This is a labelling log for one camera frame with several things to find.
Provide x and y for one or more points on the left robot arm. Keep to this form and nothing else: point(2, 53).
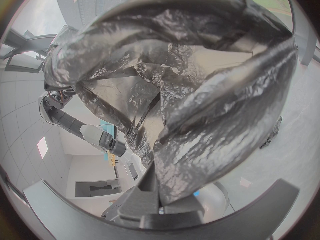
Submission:
point(87, 132)

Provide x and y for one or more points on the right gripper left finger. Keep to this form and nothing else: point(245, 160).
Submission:
point(140, 199)

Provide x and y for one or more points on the crumpled black plastic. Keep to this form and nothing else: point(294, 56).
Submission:
point(272, 134)

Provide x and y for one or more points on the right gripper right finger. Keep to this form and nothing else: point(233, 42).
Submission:
point(182, 207)

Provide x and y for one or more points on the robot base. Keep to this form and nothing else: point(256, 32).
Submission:
point(215, 199)

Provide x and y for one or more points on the window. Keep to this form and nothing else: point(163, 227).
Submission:
point(22, 49)

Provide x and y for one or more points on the black plastic bag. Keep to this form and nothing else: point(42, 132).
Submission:
point(212, 114)

